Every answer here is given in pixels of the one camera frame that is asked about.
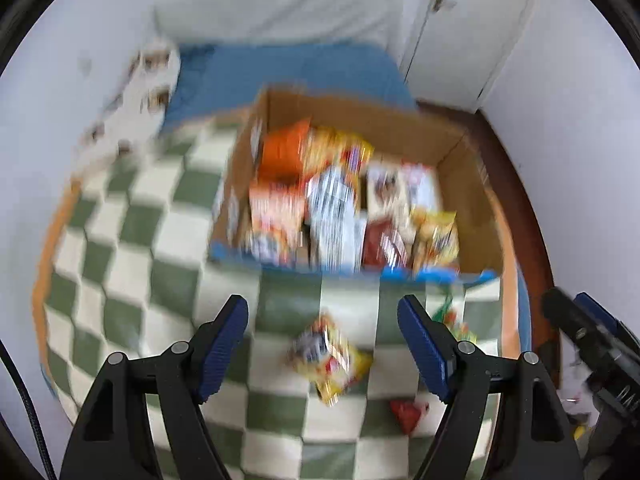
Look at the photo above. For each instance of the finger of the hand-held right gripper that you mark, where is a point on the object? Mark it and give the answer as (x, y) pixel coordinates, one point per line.
(605, 320)
(575, 325)

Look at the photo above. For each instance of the white printed snack packet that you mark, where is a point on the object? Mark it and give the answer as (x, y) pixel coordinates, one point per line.
(330, 200)

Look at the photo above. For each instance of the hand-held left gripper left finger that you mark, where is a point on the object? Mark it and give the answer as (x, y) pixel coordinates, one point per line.
(222, 350)

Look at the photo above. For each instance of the green white checkered mat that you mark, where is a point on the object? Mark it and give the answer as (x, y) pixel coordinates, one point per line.
(165, 240)

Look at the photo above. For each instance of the orange pink snack packet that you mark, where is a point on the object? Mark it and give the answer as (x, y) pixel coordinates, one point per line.
(277, 205)

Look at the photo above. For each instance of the bear print pillow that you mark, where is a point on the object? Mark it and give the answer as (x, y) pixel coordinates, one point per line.
(145, 105)

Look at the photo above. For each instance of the yellow panda snack packet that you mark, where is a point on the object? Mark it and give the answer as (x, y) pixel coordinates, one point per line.
(330, 360)

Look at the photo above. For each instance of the blue bed sheet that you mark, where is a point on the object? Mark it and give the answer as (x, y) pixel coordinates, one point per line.
(300, 67)

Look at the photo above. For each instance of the large yellow noodle packet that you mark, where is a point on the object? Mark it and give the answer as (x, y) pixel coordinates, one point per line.
(332, 150)

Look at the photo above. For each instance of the red triangular snack packet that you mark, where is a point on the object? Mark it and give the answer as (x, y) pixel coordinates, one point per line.
(407, 412)

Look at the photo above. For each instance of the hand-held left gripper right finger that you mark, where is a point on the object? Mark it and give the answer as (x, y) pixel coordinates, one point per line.
(425, 350)

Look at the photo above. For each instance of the grey white pillow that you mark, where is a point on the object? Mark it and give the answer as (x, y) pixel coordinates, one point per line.
(280, 15)

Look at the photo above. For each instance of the cardboard box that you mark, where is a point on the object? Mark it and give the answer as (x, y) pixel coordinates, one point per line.
(475, 200)

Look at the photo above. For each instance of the green candy bag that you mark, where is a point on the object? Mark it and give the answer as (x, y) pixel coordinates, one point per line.
(452, 322)

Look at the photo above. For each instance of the yellow chips packet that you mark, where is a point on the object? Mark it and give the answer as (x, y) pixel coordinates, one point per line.
(437, 240)

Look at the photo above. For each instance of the dark red snack packet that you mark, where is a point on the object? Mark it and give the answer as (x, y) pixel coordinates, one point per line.
(380, 245)

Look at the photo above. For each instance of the white chocolate stick packet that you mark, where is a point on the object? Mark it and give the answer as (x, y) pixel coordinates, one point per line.
(385, 187)

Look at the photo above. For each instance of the white door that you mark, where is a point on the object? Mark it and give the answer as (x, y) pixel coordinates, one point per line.
(470, 35)

